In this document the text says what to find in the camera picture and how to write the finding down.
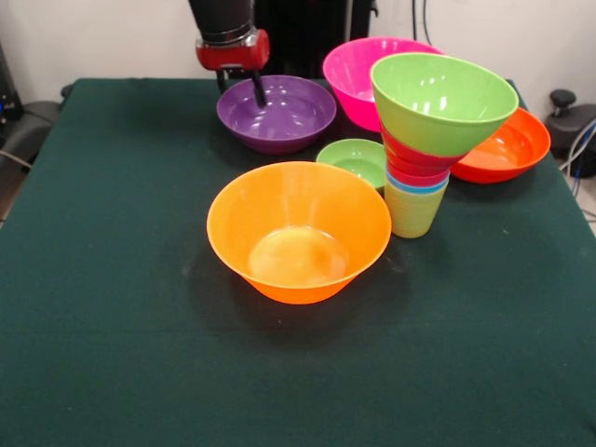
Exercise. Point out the large orange bowl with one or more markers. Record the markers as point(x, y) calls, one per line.
point(298, 219)

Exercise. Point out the large green bowl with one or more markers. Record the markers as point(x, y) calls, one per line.
point(442, 125)

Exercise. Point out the black equipment with knob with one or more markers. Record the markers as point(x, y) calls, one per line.
point(575, 128)

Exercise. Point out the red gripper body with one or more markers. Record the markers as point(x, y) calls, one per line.
point(233, 58)

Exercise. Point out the blue cup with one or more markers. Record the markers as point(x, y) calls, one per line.
point(396, 183)

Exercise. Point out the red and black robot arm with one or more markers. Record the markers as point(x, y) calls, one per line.
point(223, 18)

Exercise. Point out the dark green tablecloth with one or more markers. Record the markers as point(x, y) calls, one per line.
point(139, 363)

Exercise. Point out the small green bowl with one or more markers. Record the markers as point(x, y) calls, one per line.
point(354, 160)

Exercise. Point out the black electronics box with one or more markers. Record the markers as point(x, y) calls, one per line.
point(8, 102)

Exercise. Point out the pink bowl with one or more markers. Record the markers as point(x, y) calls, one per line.
point(349, 79)

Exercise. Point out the red-orange bowl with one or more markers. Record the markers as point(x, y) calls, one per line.
point(507, 153)

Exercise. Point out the purple bowl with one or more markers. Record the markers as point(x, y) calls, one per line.
point(288, 121)

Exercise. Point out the black table clamp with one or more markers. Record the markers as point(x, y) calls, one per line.
point(67, 90)

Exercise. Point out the red cup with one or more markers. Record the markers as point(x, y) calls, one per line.
point(414, 178)

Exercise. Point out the small red bowl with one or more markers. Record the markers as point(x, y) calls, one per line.
point(410, 156)

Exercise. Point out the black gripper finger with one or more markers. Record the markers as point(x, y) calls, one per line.
point(259, 88)
point(222, 81)

